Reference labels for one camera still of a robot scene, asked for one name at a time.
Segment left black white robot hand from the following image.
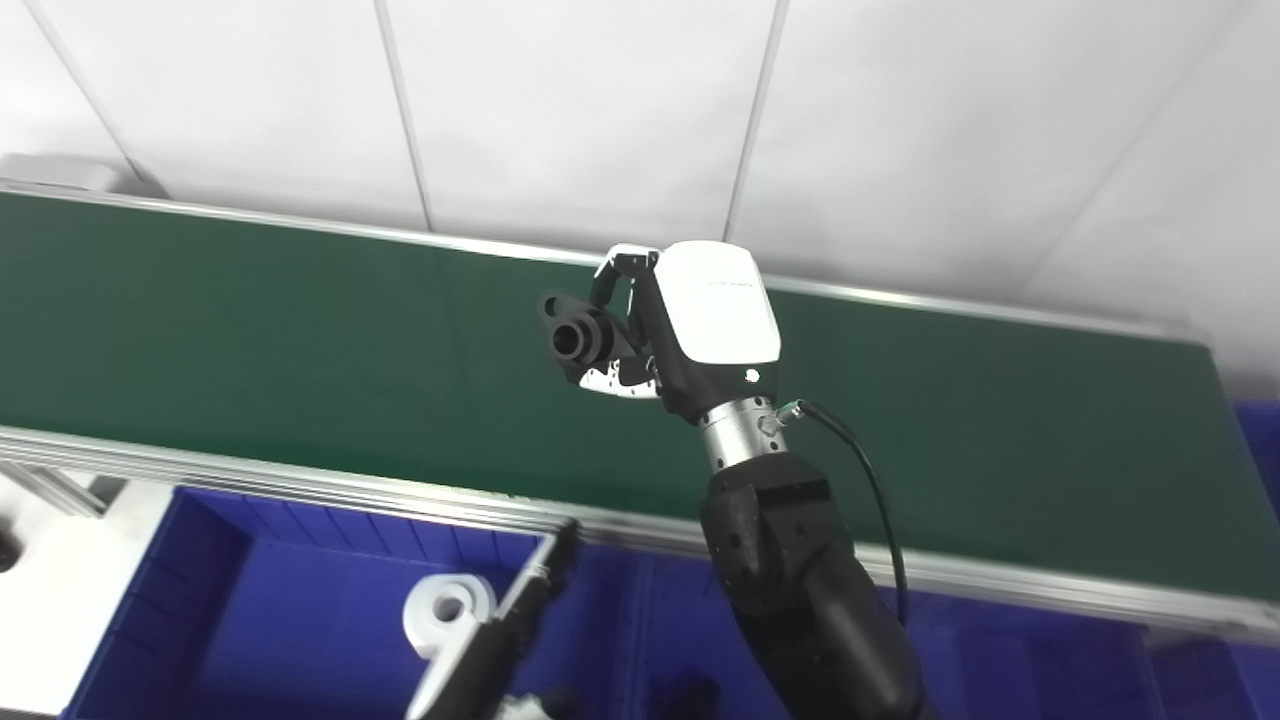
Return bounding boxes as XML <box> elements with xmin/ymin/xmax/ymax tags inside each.
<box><xmin>405</xmin><ymin>518</ymin><xmax>583</xmax><ymax>720</ymax></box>

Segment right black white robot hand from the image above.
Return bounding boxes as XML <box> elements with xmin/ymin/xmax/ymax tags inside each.
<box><xmin>578</xmin><ymin>240</ymin><xmax>783</xmax><ymax>426</ymax></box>

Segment black flanged part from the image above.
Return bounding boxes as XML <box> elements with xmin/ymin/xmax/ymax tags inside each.
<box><xmin>537</xmin><ymin>290</ymin><xmax>643</xmax><ymax>367</ymax></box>

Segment white round part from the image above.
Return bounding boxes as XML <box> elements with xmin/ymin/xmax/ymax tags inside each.
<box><xmin>402</xmin><ymin>572</ymin><xmax>499</xmax><ymax>661</ymax></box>

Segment blue plastic bin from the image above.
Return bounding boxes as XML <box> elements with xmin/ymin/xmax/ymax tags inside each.
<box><xmin>620</xmin><ymin>545</ymin><xmax>1161</xmax><ymax>720</ymax></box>
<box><xmin>60</xmin><ymin>484</ymin><xmax>643</xmax><ymax>720</ymax></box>
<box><xmin>1145</xmin><ymin>400</ymin><xmax>1280</xmax><ymax>720</ymax></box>

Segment aluminium conveyor support leg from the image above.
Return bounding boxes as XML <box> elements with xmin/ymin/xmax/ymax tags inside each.
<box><xmin>0</xmin><ymin>462</ymin><xmax>127</xmax><ymax>522</ymax></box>

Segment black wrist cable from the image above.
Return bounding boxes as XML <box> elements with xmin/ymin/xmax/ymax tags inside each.
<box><xmin>775</xmin><ymin>398</ymin><xmax>912</xmax><ymax>629</ymax></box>

